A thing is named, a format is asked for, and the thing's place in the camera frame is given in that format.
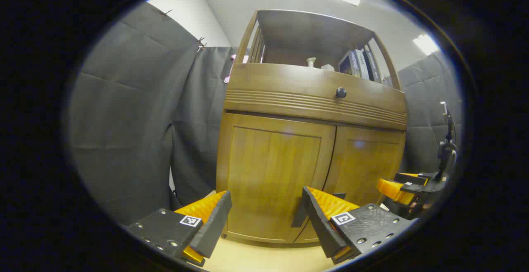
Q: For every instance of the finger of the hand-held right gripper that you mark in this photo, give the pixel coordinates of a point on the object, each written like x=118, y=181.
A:
x=396, y=190
x=413, y=178

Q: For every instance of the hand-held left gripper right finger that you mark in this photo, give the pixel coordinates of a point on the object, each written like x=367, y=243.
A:
x=320, y=222

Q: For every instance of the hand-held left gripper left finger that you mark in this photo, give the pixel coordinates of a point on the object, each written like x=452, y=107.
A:
x=217, y=222

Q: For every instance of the wooden shoe cabinet door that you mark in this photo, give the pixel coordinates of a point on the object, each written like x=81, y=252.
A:
x=363, y=160
x=268, y=168

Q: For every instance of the wooden double-door shoe cabinet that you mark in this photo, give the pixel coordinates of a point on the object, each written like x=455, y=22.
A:
x=272, y=98

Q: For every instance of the wooden cabinet drawer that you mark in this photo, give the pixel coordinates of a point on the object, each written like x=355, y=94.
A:
x=289, y=86

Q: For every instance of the black round drawer knob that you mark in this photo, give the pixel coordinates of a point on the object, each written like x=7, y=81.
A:
x=341, y=92

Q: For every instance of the dark blue book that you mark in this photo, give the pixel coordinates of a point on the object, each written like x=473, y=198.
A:
x=374, y=68
x=349, y=63

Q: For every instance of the small ceiling light panel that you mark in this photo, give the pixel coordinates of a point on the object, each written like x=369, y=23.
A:
x=425, y=44

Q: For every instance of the grey spine book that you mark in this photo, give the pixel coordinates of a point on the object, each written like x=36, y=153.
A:
x=363, y=64

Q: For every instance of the small white container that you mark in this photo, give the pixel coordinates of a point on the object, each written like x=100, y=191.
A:
x=327, y=67

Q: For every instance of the pink-edged white board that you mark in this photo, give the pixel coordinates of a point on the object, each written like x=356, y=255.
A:
x=228, y=73

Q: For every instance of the white pump bottle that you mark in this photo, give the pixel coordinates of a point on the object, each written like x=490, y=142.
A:
x=310, y=62

